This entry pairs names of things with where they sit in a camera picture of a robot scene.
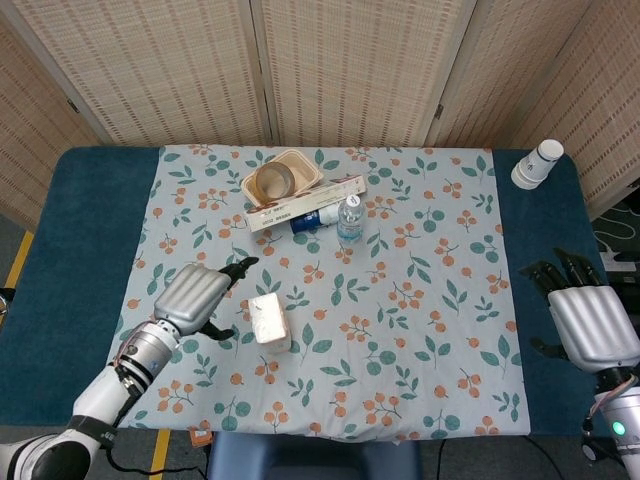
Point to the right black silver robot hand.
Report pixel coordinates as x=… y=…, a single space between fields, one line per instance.
x=595 y=325

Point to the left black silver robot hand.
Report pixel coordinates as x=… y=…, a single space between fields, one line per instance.
x=192 y=295

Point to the white tissue pack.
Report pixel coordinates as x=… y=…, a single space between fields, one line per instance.
x=270 y=322

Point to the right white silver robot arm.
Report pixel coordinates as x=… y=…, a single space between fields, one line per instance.
x=622 y=425

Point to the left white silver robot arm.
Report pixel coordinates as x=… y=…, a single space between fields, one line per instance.
x=100 y=395

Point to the dark teal table cover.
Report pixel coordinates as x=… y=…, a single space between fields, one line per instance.
x=85 y=240

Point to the blue white spray can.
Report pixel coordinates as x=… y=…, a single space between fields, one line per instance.
x=307 y=221

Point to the orange cloth tag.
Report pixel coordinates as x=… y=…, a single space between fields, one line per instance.
x=200 y=437

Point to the long white cardboard box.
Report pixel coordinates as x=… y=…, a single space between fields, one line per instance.
x=305 y=202

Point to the brown tape roll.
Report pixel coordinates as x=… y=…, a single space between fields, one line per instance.
x=285 y=175

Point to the beige food tray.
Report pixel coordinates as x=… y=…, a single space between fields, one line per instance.
x=306 y=175

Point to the white paper cup stack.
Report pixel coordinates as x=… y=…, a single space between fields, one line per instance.
x=535 y=165

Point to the clear water bottle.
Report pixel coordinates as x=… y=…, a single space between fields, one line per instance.
x=350 y=225

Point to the floral printed tablecloth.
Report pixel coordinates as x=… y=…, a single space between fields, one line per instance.
x=375 y=310

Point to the blue chair seat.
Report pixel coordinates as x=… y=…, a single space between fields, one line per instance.
x=310 y=460

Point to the woven folding screen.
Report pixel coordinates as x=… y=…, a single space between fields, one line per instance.
x=350 y=70

